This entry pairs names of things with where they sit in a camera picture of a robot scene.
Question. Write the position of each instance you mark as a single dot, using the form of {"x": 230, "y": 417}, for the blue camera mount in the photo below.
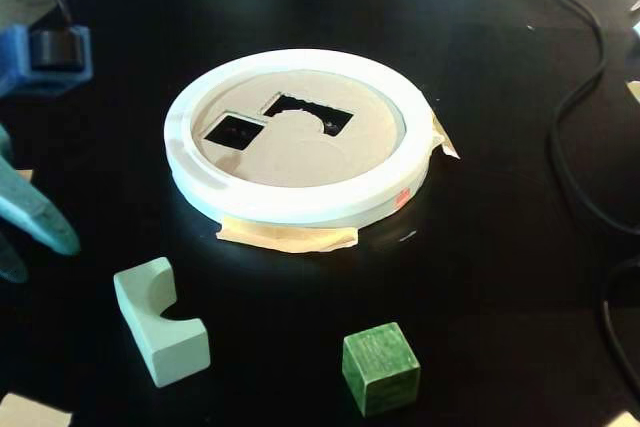
{"x": 12, "y": 54}

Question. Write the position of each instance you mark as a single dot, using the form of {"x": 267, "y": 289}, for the green wooden cube block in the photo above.
{"x": 380, "y": 367}

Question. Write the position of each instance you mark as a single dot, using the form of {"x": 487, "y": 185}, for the yellow tape piece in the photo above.
{"x": 25, "y": 176}

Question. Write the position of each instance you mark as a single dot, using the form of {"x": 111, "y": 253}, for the large beige tape piece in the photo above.
{"x": 30, "y": 412}

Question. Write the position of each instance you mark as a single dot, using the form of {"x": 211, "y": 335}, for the torn masking tape strip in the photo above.
{"x": 445, "y": 139}

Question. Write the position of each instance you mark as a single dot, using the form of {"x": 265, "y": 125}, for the small beige tape piece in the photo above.
{"x": 631, "y": 421}
{"x": 634, "y": 92}

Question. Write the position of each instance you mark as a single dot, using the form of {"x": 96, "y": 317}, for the white round sorter lid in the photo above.
{"x": 300, "y": 202}

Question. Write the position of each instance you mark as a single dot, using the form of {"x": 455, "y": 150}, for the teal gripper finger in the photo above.
{"x": 35, "y": 212}
{"x": 10, "y": 257}

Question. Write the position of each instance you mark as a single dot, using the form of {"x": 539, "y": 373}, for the pale green arch block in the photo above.
{"x": 165, "y": 347}

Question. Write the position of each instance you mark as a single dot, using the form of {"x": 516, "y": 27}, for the long masking tape strip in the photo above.
{"x": 290, "y": 239}

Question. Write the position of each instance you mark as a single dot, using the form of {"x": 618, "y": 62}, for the black cylindrical camera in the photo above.
{"x": 55, "y": 47}

